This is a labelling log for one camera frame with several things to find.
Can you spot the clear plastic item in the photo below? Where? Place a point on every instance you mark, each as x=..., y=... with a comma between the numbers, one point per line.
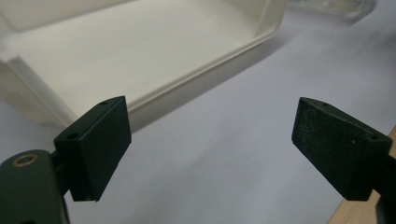
x=336, y=6

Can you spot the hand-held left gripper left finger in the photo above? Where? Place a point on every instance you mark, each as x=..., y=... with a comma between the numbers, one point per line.
x=96, y=149

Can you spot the white plastic tray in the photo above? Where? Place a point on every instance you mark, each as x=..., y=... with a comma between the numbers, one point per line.
x=130, y=56

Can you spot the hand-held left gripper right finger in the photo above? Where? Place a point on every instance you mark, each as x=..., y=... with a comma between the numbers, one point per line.
x=336, y=149

